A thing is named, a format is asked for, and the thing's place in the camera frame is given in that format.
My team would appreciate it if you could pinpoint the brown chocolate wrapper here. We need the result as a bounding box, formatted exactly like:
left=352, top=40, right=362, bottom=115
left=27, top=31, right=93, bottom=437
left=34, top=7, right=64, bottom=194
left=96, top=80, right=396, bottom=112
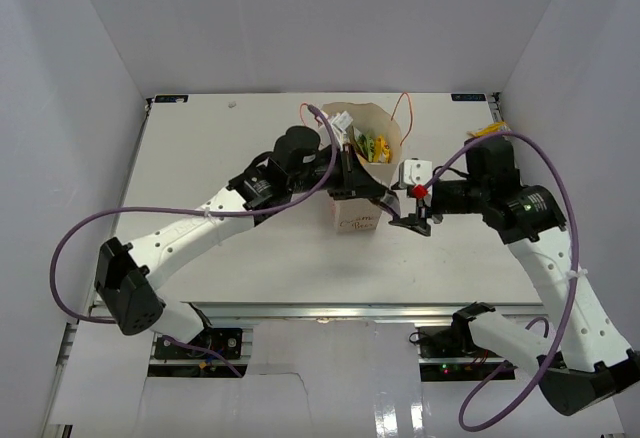
left=375, top=191, right=401, bottom=220

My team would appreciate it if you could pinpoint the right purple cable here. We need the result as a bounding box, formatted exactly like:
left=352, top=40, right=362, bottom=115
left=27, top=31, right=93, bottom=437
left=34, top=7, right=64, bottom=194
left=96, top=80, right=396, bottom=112
left=422, top=132, right=581, bottom=432

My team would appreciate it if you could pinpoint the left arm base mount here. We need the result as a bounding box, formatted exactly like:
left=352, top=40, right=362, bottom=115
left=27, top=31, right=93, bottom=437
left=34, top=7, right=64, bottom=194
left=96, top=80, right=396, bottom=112
left=148, top=328, right=247, bottom=379

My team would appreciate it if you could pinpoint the yellow snack bar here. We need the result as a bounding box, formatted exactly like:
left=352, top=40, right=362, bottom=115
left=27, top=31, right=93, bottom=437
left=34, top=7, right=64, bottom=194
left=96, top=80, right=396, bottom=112
left=373, top=135, right=392, bottom=164

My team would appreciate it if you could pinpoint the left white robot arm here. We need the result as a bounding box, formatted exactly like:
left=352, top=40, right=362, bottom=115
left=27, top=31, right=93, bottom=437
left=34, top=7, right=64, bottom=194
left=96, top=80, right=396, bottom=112
left=94, top=126, right=400, bottom=357

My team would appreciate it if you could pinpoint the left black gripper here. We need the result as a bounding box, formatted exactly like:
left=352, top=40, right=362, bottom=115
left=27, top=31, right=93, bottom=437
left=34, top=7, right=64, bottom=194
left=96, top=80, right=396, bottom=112
left=288, top=143, right=384, bottom=201

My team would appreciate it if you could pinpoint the green candy packet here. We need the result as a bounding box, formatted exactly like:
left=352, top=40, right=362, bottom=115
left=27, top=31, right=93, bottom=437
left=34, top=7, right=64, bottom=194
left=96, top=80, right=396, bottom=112
left=352, top=128, right=375, bottom=163

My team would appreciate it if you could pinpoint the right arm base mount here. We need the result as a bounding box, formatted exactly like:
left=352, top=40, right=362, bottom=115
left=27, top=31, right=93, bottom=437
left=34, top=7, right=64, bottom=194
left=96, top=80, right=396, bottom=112
left=408, top=326, right=503, bottom=383

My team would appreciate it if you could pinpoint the small yellow snack packet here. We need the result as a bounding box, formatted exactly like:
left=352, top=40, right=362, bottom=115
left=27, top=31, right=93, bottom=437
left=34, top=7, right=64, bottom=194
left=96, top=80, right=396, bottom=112
left=467, top=121, right=511, bottom=138

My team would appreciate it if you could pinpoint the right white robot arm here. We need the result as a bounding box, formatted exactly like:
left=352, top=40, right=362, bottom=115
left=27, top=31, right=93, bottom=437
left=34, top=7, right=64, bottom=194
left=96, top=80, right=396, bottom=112
left=391, top=132, right=639, bottom=416

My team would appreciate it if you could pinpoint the cream paper bag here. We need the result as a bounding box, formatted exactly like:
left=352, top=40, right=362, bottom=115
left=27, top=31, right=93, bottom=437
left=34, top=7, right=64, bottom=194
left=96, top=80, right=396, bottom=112
left=320, top=99, right=410, bottom=233

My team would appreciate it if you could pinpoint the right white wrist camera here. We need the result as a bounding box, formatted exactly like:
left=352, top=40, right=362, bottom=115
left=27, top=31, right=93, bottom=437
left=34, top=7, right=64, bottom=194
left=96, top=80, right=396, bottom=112
left=398, top=158, right=433, bottom=199

